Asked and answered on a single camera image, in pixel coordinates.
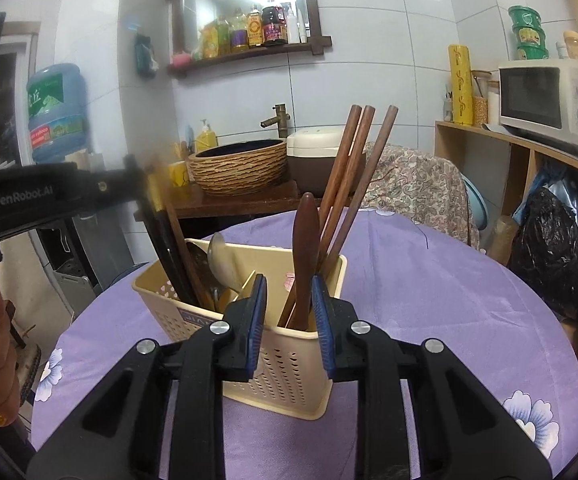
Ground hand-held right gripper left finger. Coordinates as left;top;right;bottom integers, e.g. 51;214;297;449
28;272;270;480

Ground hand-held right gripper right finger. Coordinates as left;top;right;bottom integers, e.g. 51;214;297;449
310;274;554;480

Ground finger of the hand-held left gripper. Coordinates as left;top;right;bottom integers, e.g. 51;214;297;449
91;154;145;206

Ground beige plastic utensil holder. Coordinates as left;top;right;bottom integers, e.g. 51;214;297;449
131;237;348;418

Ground all-metal spoon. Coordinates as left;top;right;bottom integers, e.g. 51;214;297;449
186;240;220;311

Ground brown wooden spoon handle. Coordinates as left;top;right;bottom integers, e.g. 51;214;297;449
276;191;322;333

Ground yellow mug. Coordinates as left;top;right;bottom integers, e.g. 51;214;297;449
169;160;191;188

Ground water dispenser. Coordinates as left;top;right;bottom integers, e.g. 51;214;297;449
0;150;140;306

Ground blue water jug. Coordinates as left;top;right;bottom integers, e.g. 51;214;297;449
25;62;90;163

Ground yellow soap pump bottle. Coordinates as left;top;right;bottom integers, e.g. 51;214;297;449
195;119;218;153

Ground purple floral tablecloth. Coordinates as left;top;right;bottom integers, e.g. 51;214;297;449
30;207;578;480

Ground dark wooden washstand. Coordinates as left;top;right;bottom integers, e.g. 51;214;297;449
134;180;355;233

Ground window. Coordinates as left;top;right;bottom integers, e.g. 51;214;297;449
0;20;42;166

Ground woven-pattern sink basin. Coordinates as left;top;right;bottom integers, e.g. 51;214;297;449
188;138;288;197

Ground white and brown rice cooker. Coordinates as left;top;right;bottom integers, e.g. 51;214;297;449
286;128;367;198

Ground yellow snack packet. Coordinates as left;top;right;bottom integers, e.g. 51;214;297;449
200;22;219;59

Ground brass faucet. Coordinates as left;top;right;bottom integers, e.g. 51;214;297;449
260;103;289;140

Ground paisley cloth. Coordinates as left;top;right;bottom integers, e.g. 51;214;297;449
356;142;481;251

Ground yellow oil bottle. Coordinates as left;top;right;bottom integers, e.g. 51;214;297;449
216;16;232;56

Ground purple-label bottle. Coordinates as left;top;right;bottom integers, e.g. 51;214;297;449
229;7;249;52

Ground teal plastic basin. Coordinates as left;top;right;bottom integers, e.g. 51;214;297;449
462;172;490;233

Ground brown paper roll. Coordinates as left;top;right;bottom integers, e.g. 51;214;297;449
486;215;520;267

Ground amber bottle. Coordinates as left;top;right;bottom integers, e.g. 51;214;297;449
246;4;264;48

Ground light wooden shelf unit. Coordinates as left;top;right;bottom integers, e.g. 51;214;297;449
434;120;578;271

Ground dark sauce bottle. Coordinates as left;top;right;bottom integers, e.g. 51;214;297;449
261;0;288;47

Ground white plastic bottle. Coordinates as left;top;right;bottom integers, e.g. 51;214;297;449
286;2;302;44

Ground black plastic bag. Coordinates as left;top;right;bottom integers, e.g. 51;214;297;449
510;187;578;321

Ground wooden framed mirror shelf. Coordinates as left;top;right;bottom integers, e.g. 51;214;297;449
165;0;332;78

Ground glass jar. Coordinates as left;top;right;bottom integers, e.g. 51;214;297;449
470;70;490;127

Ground yellow wrapped roll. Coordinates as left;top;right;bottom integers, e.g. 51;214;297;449
448;44;472;126

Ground white microwave oven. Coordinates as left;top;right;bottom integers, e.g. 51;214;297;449
498;57;578;156

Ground green instant noodle bowl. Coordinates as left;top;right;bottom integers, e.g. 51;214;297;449
516;42;550;61
512;25;547;47

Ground green stacked containers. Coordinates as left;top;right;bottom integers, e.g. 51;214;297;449
508;5;542;28

